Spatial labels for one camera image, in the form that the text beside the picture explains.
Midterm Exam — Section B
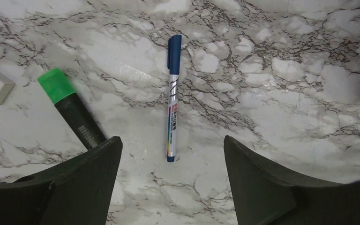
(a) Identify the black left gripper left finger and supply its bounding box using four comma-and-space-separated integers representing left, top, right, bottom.
0, 136, 123, 225

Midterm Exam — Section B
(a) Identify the blue whiteboard marker pen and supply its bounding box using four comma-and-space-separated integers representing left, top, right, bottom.
166, 35, 182, 163

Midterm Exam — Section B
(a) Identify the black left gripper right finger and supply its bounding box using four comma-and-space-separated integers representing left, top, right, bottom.
224, 136, 360, 225

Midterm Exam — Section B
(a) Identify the green capped black highlighter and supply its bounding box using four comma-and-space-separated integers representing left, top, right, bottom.
37, 68, 107, 150

